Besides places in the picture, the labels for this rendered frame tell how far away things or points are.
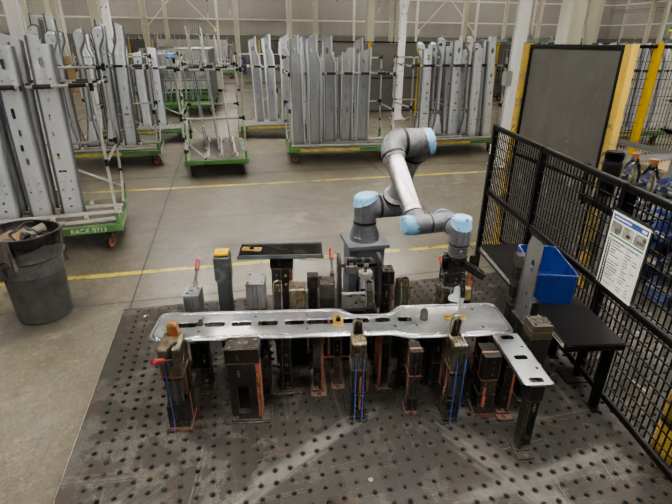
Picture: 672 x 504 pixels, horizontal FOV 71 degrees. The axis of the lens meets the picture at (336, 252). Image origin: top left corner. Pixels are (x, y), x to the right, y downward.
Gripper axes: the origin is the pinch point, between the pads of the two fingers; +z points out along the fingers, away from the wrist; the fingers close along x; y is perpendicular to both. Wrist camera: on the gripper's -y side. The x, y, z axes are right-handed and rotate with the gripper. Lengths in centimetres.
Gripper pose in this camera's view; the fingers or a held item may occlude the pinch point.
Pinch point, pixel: (457, 301)
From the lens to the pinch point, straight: 190.2
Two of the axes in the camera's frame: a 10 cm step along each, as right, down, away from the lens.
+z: -0.1, 9.1, 4.2
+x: 0.6, 4.2, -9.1
